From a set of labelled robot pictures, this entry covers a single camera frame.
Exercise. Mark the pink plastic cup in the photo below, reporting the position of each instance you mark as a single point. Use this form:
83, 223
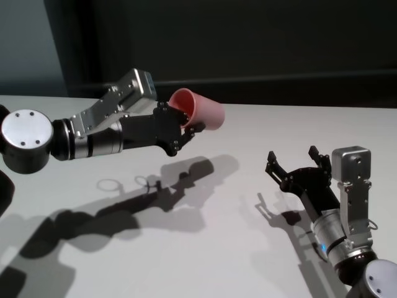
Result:
204, 108

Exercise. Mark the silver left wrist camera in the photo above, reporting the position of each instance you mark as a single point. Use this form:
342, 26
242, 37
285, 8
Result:
124, 93

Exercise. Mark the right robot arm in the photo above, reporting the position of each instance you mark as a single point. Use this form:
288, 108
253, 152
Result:
356, 264

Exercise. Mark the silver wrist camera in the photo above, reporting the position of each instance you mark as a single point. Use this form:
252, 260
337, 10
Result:
352, 174
124, 93

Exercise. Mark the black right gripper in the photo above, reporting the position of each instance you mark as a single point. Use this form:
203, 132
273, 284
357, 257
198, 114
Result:
310, 189

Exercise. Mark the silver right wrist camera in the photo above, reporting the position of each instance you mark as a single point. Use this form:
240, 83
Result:
352, 174

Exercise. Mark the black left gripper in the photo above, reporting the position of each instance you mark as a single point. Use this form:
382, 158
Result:
149, 130

